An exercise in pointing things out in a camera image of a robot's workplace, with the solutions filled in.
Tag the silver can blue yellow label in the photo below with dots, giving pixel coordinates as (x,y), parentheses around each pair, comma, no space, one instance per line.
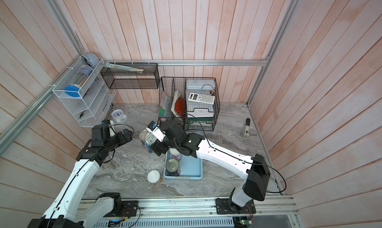
(149,141)

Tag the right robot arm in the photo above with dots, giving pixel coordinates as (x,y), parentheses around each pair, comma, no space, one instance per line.
(253,170)

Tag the white lid yellow can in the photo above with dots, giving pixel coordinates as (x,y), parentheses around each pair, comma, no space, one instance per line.
(154,177)

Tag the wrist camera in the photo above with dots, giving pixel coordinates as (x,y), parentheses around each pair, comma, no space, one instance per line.
(109,124)
(154,129)

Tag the black mesh wall basket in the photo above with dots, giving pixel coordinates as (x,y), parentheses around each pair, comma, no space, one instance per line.
(117,79)

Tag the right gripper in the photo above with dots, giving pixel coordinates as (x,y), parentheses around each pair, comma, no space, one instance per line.
(158,145)

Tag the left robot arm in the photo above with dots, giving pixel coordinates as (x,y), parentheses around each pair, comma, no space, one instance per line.
(62,212)

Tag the white calculator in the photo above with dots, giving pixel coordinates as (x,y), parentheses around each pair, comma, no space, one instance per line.
(201,98)

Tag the light blue plastic basket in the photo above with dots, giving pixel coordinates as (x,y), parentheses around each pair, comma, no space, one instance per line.
(191,168)

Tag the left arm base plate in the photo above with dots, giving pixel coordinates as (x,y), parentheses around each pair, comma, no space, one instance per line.
(127,209)

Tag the blue lid clear tube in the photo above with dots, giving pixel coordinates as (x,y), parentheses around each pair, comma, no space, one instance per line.
(73,88)

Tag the white storage box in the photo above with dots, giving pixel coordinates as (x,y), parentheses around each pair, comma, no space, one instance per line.
(200,84)

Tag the black wire desk organizer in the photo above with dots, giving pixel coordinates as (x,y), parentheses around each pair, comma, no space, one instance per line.
(198,116)

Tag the grey blue round disc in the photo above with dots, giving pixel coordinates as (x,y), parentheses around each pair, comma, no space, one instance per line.
(91,59)

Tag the white lid red can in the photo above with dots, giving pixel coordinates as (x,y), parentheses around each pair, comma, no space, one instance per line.
(175,154)

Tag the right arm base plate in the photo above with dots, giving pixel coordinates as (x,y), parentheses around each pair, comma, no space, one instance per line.
(225,206)

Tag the green white ruler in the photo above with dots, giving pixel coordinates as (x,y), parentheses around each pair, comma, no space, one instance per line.
(122,68)

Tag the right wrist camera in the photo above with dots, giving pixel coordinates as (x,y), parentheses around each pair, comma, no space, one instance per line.
(154,129)

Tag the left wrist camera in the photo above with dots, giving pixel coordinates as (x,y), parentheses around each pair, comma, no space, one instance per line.
(109,124)

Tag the white wire wall shelf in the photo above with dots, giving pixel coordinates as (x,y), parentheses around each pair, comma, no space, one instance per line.
(95,97)

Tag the silver can dark label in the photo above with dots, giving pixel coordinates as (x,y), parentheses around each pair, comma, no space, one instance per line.
(173,167)

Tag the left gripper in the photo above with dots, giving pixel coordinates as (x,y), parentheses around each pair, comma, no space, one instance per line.
(122,140)

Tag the small white alarm clock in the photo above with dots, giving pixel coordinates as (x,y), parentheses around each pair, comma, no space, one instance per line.
(118,116)

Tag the red booklet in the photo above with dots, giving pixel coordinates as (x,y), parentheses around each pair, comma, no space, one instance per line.
(179,107)

